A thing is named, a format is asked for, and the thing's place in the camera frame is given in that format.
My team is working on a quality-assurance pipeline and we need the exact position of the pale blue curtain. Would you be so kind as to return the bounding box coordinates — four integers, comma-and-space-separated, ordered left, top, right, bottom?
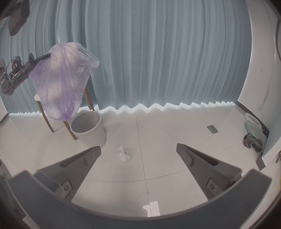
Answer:
0, 0, 253, 115

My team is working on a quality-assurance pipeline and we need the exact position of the crumpled white plastic wrapper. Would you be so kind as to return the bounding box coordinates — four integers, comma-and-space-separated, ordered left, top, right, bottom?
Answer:
117, 145, 132, 163

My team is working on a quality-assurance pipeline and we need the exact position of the crumpled black plastic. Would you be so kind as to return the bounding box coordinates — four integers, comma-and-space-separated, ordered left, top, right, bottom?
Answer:
243, 133, 264, 153

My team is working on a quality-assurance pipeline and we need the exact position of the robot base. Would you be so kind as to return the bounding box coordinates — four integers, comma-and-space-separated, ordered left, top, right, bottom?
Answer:
0, 166, 29, 225

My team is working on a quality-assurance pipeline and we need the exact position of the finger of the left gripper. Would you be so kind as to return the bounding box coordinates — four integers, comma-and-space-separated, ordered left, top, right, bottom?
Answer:
35, 53, 52, 62

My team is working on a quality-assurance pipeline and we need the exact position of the purple plastic bag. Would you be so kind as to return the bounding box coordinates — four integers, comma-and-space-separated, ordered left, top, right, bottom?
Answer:
29, 42, 100, 121

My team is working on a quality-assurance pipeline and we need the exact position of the pale handled bag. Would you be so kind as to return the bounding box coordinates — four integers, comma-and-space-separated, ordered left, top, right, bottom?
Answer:
245, 113, 267, 144

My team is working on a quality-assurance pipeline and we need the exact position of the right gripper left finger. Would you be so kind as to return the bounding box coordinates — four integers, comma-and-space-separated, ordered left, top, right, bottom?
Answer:
33, 146, 101, 202

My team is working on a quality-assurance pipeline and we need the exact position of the white cushioned wooden chair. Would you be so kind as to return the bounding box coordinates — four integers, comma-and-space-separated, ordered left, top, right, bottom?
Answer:
34, 42, 95, 141

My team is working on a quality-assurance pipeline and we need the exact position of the white trash bin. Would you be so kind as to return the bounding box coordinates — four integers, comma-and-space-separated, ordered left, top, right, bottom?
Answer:
70, 111, 107, 147

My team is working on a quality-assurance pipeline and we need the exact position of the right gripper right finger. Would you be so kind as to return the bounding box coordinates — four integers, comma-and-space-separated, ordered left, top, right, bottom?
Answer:
176, 143, 242, 200

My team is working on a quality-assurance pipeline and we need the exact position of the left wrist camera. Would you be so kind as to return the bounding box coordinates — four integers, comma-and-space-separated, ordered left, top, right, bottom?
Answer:
12, 56, 24, 69

